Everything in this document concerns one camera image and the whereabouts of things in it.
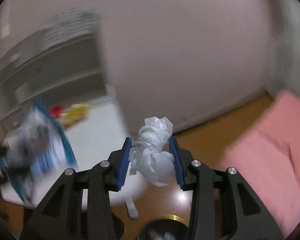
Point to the black gold trash bin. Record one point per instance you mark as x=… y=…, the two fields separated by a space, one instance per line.
x=164 y=227

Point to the patterned window curtain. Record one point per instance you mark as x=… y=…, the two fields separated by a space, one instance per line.
x=283 y=65

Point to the yellow snack wrapper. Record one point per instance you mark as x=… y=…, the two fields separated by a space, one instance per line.
x=75 y=113

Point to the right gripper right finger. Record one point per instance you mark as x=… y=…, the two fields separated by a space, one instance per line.
x=244 y=216

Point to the white desk hutch shelf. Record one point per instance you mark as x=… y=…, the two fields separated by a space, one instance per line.
x=60 y=63

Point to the red plastic cup lid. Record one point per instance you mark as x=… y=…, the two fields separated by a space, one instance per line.
x=55 y=111

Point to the white tissue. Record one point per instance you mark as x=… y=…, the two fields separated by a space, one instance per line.
x=147 y=155

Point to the blue white plastic bag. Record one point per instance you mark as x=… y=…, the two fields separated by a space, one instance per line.
x=40 y=143

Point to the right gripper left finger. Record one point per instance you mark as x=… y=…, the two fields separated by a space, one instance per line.
x=77 y=206

